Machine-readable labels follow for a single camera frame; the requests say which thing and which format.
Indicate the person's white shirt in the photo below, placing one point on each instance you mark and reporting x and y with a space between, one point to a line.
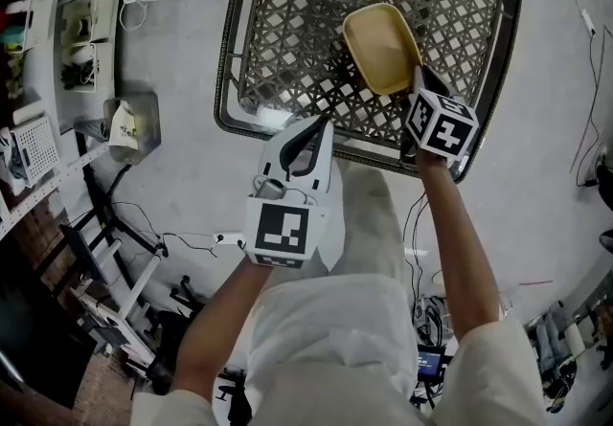
335 357

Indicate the person's right forearm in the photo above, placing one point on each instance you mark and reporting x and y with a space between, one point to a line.
460 247

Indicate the white shelving unit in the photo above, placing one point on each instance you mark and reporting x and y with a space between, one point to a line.
57 165

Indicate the yellow rectangular dish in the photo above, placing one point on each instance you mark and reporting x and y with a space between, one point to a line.
380 46

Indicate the white power strip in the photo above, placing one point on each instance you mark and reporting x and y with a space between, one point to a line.
588 21

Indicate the person's beige trousers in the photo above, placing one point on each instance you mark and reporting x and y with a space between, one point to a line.
369 223

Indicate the white perforated box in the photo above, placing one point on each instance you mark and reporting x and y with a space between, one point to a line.
33 151

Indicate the black metal stand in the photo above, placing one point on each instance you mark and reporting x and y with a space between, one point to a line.
103 204

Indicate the black lattice table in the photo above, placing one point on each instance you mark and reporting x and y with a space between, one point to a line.
297 55

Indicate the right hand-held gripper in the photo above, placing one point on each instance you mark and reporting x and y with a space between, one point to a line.
445 127

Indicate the white printed bag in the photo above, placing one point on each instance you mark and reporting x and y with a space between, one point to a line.
123 129

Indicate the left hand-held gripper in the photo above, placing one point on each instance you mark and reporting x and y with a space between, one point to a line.
282 228

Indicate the metal floor tray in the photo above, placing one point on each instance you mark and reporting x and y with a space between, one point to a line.
143 127

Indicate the person's left forearm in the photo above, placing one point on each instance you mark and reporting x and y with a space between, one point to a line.
220 319

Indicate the small blue screen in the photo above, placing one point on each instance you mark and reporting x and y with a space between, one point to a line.
430 362

